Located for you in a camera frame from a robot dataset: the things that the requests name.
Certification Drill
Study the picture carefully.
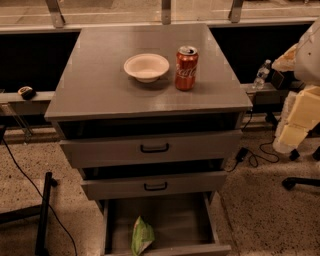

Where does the black power adapter with cable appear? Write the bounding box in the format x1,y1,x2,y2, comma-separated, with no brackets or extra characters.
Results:
229,138,280,172

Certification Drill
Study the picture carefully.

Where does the red cola can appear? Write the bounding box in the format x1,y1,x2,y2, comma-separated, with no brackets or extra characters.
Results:
175,45,199,91

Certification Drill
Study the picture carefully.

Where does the tape measure on ledge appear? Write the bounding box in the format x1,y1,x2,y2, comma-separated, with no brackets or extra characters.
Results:
18,86,36,100

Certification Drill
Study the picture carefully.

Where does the grey drawer cabinet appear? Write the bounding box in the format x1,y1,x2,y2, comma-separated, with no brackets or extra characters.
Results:
45,24,251,248

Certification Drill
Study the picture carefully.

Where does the small black box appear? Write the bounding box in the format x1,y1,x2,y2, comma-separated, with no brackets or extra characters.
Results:
271,71,291,90

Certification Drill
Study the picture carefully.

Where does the grey middle drawer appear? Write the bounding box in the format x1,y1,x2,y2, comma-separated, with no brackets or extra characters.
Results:
81,171,227,200

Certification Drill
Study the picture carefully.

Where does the green rice chip bag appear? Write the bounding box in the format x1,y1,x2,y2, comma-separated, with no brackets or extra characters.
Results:
131,216,155,256

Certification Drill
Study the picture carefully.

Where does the clear plastic water bottle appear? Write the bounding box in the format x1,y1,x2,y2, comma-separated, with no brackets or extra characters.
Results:
252,59,271,90

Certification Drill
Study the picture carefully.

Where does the black floor cable left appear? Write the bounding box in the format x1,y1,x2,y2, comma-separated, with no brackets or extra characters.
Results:
0,136,78,256

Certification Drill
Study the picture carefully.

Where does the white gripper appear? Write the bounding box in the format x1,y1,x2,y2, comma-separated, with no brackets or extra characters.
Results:
273,86,320,154

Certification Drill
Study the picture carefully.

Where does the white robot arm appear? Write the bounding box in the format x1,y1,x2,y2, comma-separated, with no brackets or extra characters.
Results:
272,18,320,154

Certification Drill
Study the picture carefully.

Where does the grey bottom drawer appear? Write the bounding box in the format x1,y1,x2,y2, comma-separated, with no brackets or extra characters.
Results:
100,193,231,256

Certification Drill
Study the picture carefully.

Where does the grey drawer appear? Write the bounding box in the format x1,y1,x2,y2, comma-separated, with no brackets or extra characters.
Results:
60,130,242,168
81,171,227,200
100,193,231,256

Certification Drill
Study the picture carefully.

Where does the white paper bowl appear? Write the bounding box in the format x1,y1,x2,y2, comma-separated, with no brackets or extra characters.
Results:
124,54,170,83

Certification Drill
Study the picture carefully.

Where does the black table leg right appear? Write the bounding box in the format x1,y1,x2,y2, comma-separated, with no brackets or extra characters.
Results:
265,112,300,161

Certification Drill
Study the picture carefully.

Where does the grey top drawer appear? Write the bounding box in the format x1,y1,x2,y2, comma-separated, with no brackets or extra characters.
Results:
60,130,242,168

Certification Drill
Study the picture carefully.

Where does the black metal stand left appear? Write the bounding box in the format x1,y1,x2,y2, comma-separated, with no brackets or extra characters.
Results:
0,172,58,256

